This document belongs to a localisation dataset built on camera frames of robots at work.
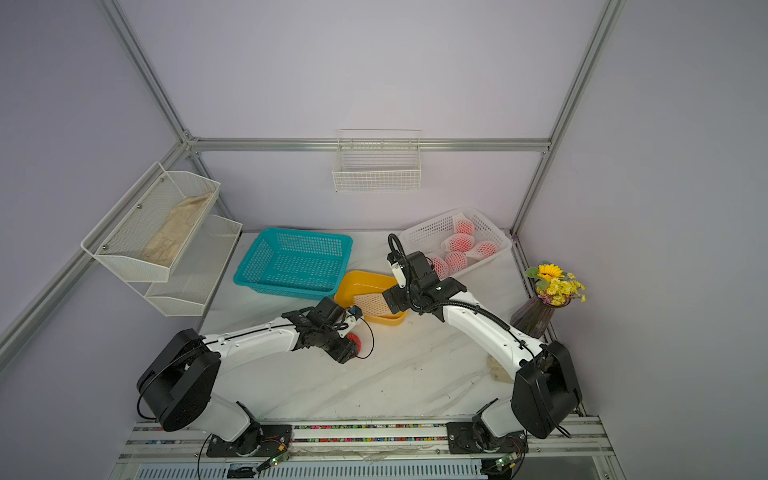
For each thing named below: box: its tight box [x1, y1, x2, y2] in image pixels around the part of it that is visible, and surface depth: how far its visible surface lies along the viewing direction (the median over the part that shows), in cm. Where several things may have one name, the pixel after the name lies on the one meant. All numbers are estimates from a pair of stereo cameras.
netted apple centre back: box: [441, 233, 475, 253], surface depth 110 cm
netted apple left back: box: [444, 251, 468, 275], surface depth 104 cm
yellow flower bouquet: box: [524, 263, 587, 306], surface depth 77 cm
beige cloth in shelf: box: [141, 192, 213, 267], surface depth 81 cm
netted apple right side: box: [466, 240, 498, 261], surface depth 107 cm
